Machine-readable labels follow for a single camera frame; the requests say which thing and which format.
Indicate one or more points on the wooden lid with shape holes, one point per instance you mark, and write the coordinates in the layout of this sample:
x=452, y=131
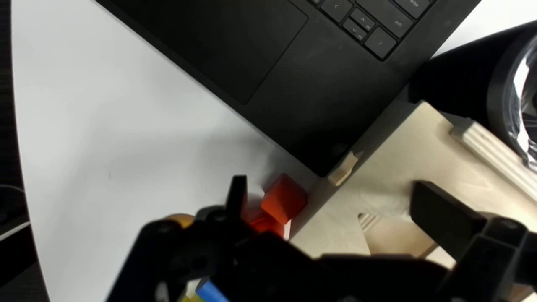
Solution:
x=403, y=161

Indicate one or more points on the small red cube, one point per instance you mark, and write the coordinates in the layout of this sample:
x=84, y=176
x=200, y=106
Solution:
x=284, y=199

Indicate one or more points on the blue cylinder block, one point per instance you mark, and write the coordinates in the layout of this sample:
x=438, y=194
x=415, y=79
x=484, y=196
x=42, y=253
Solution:
x=212, y=292

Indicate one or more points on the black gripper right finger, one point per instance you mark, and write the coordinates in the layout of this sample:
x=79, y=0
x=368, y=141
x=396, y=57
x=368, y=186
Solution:
x=442, y=215

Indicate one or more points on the black laptop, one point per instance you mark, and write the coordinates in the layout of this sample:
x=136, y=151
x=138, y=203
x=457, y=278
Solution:
x=269, y=60

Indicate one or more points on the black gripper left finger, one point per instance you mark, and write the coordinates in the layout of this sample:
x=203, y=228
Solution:
x=237, y=194

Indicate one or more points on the wooden shape sorter box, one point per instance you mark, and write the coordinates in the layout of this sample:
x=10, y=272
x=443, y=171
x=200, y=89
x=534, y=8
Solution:
x=492, y=147

